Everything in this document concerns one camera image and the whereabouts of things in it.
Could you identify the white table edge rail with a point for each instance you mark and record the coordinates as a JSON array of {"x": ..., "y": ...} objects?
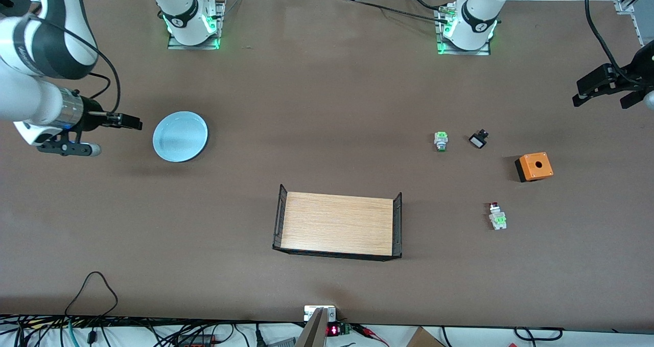
[{"x": 637, "y": 27}]

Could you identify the grey power adapter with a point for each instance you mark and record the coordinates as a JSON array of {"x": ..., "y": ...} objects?
[{"x": 281, "y": 343}]

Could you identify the small black switch block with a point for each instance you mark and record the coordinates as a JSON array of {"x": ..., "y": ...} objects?
[{"x": 477, "y": 141}]

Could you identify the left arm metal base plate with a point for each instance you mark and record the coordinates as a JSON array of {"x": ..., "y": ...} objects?
[{"x": 460, "y": 52}]

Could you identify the green push button switch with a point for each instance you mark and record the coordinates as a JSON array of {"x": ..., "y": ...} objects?
[{"x": 441, "y": 140}]

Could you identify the orange and black device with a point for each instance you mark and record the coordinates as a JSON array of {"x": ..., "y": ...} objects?
[{"x": 196, "y": 343}]

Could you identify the light blue round plate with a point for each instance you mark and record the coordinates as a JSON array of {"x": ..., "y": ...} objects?
[{"x": 179, "y": 137}]

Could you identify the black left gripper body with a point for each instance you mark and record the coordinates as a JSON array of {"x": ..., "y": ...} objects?
[{"x": 639, "y": 67}]

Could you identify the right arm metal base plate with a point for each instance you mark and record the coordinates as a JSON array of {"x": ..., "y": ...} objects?
[{"x": 220, "y": 35}]

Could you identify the red push button switch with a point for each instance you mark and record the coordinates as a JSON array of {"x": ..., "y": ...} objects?
[{"x": 498, "y": 219}]

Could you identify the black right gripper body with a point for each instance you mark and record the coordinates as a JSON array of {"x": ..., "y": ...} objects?
[{"x": 92, "y": 120}]

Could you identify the orange button enclosure box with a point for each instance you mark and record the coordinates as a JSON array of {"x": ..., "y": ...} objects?
[{"x": 536, "y": 167}]

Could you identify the grey camera mount bar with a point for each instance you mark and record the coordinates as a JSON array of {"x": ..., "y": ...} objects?
[{"x": 314, "y": 334}]

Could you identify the brown cardboard piece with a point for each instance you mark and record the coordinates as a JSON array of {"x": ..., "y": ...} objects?
[{"x": 424, "y": 339}]

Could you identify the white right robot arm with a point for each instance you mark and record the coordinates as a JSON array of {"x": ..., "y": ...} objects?
[{"x": 30, "y": 96}]

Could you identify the small green circuit board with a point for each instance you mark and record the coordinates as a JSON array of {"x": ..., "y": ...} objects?
[{"x": 346, "y": 329}]

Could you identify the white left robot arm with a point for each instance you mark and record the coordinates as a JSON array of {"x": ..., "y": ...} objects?
[{"x": 477, "y": 9}]

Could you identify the silver bracket plate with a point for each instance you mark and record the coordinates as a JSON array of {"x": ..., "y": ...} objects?
[{"x": 309, "y": 314}]

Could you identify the red alligator clip lead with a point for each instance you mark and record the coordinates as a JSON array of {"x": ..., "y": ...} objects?
[{"x": 364, "y": 329}]

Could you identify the red digit display module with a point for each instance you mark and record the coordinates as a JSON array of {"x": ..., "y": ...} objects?
[{"x": 333, "y": 330}]

